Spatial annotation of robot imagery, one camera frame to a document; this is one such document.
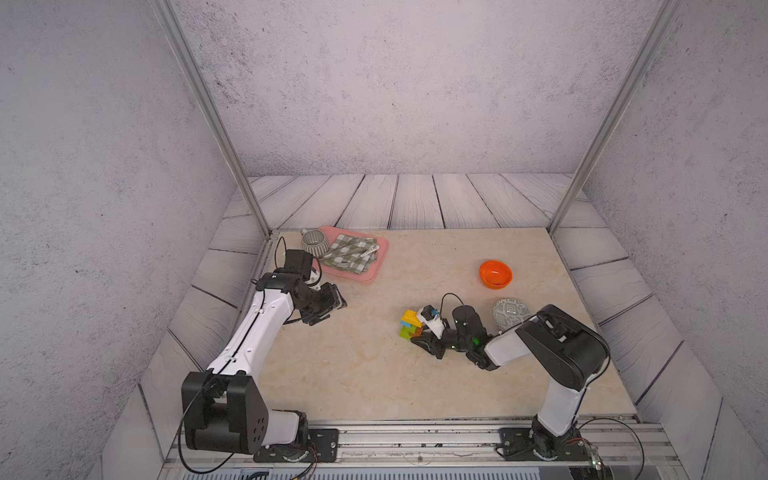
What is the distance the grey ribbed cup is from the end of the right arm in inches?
18.6

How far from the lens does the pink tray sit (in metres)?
1.10

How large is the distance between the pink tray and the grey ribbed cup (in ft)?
0.06

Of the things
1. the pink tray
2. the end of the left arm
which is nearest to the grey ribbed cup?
the pink tray

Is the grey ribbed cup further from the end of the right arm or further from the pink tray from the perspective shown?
the end of the right arm

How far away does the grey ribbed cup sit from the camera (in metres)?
A: 1.10

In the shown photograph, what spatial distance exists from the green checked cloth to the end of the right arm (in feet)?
1.19

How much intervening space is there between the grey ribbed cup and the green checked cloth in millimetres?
21

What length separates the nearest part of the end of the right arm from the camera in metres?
0.75
